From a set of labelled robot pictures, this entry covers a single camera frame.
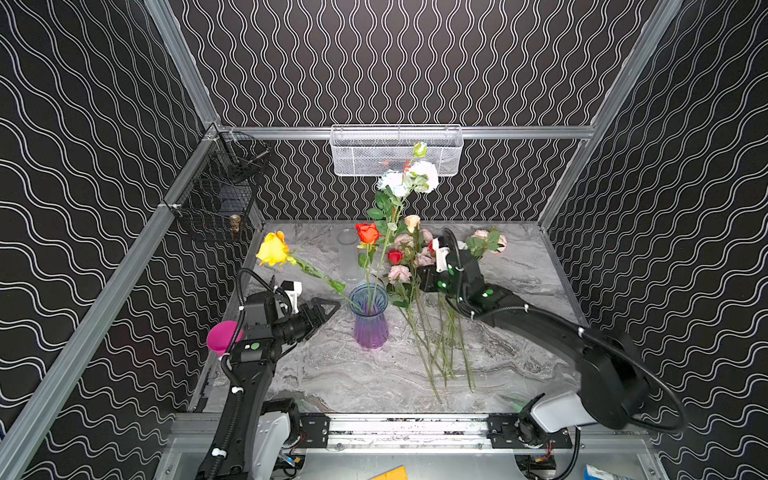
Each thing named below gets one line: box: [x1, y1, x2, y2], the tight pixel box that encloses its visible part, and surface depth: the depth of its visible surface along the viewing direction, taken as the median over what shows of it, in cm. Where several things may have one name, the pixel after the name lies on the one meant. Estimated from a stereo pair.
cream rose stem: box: [404, 215, 421, 289], surface depth 86 cm
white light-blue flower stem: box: [367, 142, 440, 312], surface depth 67 cm
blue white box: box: [584, 464, 635, 480], surface depth 69 cm
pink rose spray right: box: [466, 226, 508, 260], surface depth 109 cm
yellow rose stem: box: [256, 231, 363, 313], surface depth 61 cm
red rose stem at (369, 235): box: [355, 223, 384, 313], surface depth 76 cm
